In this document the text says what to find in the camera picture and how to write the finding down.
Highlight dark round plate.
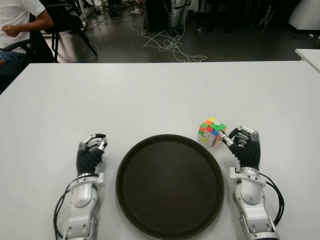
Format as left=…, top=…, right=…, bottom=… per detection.
left=115, top=134, right=225, bottom=240

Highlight white side table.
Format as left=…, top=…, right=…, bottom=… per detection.
left=294, top=48, right=320, bottom=73

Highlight white cabinet with black base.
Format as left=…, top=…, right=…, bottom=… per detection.
left=287, top=0, right=320, bottom=35

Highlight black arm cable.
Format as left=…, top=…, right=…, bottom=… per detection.
left=258, top=172, right=286, bottom=227
left=53, top=178, right=76, bottom=240

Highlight tangled white floor cable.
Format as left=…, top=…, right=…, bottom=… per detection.
left=129, top=23, right=208, bottom=63

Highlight black office chair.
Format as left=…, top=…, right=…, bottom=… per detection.
left=24, top=0, right=98, bottom=63

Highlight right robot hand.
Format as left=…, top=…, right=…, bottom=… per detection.
left=219, top=124, right=262, bottom=173

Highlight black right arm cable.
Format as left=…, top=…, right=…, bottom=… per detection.
left=258, top=172, right=286, bottom=227

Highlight multicoloured Rubik's cube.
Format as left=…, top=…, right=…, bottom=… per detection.
left=197, top=116, right=228, bottom=149

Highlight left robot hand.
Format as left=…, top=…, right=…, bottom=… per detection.
left=76, top=133, right=109, bottom=177

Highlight person in white shirt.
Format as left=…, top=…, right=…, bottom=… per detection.
left=0, top=0, right=55, bottom=78

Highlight black cabinet on casters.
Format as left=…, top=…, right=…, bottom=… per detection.
left=144, top=0, right=173, bottom=33

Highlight silver background robot legs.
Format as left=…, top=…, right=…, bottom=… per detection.
left=169, top=0, right=188, bottom=33

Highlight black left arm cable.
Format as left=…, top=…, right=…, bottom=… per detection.
left=53, top=178, right=76, bottom=240

